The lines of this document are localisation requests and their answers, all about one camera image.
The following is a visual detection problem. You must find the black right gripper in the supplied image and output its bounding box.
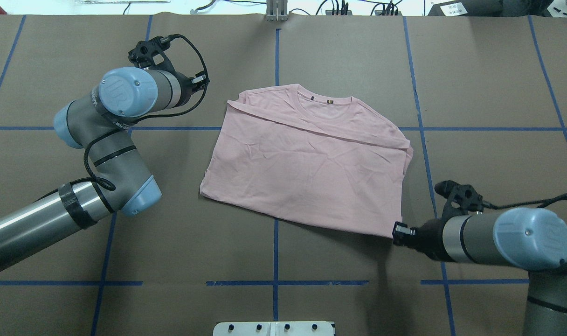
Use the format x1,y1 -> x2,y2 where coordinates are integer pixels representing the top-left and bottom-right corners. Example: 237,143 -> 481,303
392,219 -> 447,261

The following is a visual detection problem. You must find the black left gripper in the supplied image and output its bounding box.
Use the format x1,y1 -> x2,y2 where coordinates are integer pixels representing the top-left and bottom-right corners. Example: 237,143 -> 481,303
179,72 -> 210,106

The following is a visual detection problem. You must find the pink Snoopy t-shirt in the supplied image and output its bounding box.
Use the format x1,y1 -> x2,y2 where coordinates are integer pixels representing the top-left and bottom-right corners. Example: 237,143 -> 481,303
200,84 -> 413,238

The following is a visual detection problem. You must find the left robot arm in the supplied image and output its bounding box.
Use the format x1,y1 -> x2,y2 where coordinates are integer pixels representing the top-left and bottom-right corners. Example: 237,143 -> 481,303
0,63 -> 209,273

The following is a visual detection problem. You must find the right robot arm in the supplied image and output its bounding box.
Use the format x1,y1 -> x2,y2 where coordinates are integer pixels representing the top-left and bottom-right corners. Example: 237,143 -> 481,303
392,208 -> 567,336

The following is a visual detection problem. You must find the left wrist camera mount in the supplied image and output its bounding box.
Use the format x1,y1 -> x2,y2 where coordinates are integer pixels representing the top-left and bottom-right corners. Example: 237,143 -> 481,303
128,36 -> 176,73

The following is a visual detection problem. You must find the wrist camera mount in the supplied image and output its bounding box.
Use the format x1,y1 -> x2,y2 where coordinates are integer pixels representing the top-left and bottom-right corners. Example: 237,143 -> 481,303
128,36 -> 176,73
434,180 -> 484,222

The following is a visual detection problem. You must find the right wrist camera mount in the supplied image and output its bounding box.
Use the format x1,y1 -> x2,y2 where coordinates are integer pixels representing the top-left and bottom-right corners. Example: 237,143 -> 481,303
434,180 -> 484,222

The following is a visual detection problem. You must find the aluminium frame post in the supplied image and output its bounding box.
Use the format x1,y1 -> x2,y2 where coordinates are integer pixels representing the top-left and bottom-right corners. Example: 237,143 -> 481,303
265,0 -> 289,22

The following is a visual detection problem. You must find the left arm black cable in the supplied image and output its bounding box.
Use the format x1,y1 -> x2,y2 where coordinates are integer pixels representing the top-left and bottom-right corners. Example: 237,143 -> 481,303
82,34 -> 209,191

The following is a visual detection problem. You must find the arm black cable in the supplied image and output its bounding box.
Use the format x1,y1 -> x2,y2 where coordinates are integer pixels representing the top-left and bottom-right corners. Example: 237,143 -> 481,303
479,189 -> 567,210
82,34 -> 209,191

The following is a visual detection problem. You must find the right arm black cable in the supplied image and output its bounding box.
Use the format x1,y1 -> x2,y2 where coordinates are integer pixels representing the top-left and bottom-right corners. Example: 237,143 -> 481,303
479,189 -> 567,210

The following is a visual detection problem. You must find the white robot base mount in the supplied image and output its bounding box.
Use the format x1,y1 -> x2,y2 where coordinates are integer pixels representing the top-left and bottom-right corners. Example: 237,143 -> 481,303
212,321 -> 337,336

